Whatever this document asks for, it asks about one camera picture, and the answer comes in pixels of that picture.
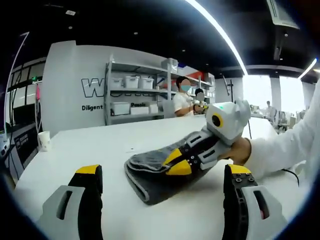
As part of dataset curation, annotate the grey towel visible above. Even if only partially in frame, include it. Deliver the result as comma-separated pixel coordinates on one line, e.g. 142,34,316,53
124,132,218,206

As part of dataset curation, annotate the person's right hand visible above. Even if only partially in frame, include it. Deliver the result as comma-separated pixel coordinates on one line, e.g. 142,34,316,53
220,136,252,167

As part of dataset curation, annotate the black tripod stand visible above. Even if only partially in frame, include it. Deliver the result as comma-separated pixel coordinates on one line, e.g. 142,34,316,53
221,74,235,103

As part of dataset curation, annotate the white paper cup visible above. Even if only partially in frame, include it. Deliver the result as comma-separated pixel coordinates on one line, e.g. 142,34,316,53
37,130,52,152

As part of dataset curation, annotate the white lidded storage bin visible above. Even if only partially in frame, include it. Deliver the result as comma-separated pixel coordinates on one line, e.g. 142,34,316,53
124,75,140,89
109,77,124,89
138,77,155,90

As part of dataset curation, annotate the black cabinet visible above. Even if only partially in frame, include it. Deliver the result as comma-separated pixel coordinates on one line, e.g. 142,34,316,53
9,122,40,177

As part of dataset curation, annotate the clear storage bin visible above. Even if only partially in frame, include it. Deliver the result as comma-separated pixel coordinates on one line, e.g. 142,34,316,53
161,57,179,73

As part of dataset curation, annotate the large white storage box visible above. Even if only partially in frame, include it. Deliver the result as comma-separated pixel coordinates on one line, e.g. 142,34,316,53
111,101,131,116

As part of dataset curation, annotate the long ceiling light strip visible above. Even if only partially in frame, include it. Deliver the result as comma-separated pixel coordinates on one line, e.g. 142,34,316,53
184,0,249,75

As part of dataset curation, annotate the grey metal shelf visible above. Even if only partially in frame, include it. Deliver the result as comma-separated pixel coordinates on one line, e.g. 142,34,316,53
104,53,181,126

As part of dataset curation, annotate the ceiling air vent unit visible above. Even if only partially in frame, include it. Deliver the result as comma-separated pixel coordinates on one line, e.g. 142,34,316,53
266,0,301,30

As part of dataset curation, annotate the black cable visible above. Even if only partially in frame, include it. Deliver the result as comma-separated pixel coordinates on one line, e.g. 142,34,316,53
281,168,301,187

